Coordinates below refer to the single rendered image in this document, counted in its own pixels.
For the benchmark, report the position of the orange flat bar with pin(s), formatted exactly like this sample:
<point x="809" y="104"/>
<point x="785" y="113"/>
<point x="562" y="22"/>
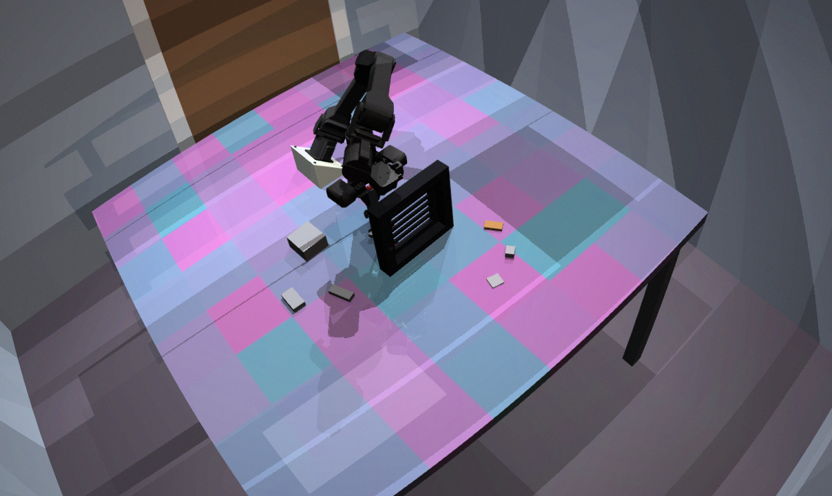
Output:
<point x="493" y="225"/>

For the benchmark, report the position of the white flat bar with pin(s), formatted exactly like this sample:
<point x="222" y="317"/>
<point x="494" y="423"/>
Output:
<point x="495" y="280"/>

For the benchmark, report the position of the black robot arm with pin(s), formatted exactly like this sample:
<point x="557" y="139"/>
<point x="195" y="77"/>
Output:
<point x="375" y="112"/>

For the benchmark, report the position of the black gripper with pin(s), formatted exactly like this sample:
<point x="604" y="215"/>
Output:
<point x="345" y="194"/>

